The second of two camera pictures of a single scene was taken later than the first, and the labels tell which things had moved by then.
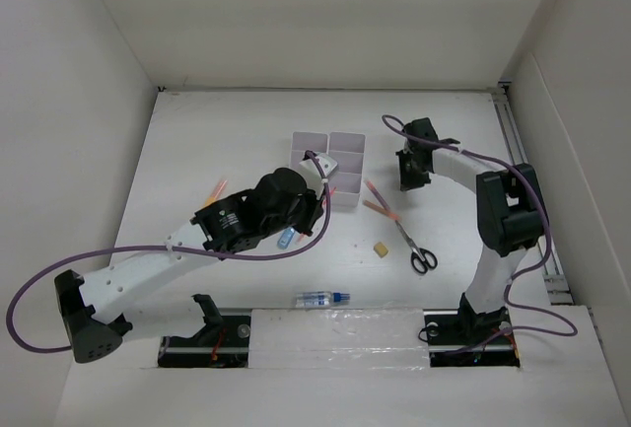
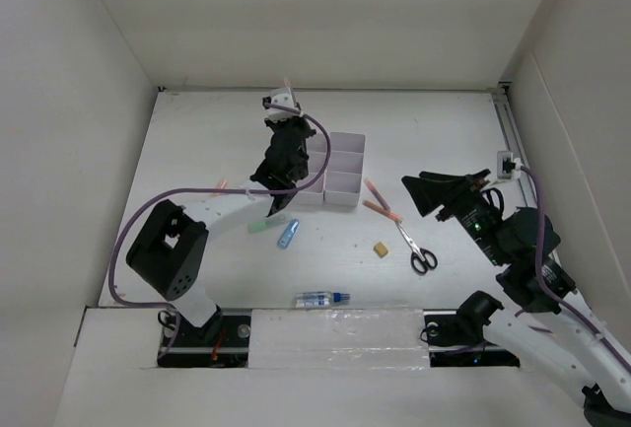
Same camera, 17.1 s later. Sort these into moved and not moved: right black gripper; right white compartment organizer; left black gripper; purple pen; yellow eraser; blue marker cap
Moved: right black gripper; left black gripper
Not moved: purple pen; yellow eraser; right white compartment organizer; blue marker cap
